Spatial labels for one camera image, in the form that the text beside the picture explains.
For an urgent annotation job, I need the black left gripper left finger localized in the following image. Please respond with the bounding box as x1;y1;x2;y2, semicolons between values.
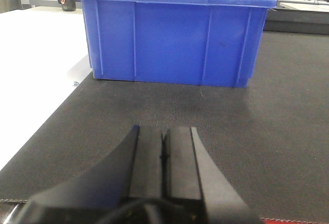
15;125;162;223

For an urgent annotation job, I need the black conveyor belt mat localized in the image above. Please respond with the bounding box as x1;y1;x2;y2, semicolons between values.
1;32;328;223

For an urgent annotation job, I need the blue plastic crate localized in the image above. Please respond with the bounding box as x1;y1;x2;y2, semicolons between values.
79;0;277;88

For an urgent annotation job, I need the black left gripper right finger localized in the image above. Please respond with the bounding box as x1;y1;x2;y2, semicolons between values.
164;126;262;223

